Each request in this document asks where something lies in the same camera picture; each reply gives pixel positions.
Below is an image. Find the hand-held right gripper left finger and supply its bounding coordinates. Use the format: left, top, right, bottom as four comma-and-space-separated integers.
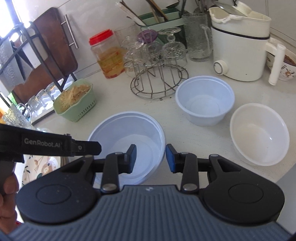
60, 144, 137, 194

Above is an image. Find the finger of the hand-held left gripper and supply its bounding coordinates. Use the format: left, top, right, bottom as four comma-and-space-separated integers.
70, 140, 102, 156

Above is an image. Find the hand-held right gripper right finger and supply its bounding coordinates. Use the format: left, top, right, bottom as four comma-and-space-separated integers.
166, 144, 233, 194

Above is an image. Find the floral patterned plate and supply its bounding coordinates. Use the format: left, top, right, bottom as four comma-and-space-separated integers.
22, 154, 67, 186

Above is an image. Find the pale blue plastic bowl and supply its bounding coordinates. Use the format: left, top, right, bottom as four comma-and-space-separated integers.
175, 76, 235, 127
87, 112, 167, 186

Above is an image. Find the person's left hand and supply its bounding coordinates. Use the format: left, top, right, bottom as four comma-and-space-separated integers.
0, 173, 19, 234

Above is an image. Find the textured glass mug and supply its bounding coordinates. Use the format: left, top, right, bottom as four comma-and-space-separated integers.
1, 103, 33, 130

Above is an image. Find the green basket with dried noodles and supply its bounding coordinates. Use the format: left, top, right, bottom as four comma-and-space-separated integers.
53, 78, 96, 122

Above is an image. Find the textured clear utensil holder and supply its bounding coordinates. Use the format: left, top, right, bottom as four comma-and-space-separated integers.
0, 39, 26, 91

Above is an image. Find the white rack box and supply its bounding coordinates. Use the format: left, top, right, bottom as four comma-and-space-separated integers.
22, 40, 49, 69

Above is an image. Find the red lid plastic jar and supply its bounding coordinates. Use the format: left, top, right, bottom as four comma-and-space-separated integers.
89, 29, 123, 79

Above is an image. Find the white bowl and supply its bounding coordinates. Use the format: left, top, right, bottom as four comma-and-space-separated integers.
230, 103, 290, 166

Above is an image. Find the black metal dish rack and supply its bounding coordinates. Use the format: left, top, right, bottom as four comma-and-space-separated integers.
0, 22, 78, 93

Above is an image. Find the clear glass cup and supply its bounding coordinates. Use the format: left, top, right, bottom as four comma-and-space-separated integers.
121, 37, 145, 78

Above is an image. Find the brown wooden cutting board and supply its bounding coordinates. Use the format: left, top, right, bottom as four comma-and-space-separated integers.
11, 7, 79, 103

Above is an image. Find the clear stemmed glass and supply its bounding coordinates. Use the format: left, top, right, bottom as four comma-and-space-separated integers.
159, 27, 188, 67

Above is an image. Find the tall clear glass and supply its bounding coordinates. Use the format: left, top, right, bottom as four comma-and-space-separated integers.
114, 23, 139, 47

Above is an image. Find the textured glass pitcher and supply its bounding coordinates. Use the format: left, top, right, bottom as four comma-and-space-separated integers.
181, 13, 213, 62

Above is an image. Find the white electric cooking pot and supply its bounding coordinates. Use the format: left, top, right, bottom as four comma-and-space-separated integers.
209, 1, 287, 85

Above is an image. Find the green chopstick holder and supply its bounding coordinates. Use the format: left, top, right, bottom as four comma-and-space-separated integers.
139, 9, 185, 30

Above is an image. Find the white chopsticks bundle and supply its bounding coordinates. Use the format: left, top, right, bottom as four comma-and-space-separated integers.
118, 1, 142, 25

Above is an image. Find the brown chopsticks bundle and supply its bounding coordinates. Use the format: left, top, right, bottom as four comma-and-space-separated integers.
146, 0, 169, 21

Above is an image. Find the floral ceramic bowl with food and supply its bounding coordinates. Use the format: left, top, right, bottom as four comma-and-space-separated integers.
266, 50, 296, 81

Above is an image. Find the metal wire glass rack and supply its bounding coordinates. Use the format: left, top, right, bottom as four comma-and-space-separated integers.
122, 29, 189, 100

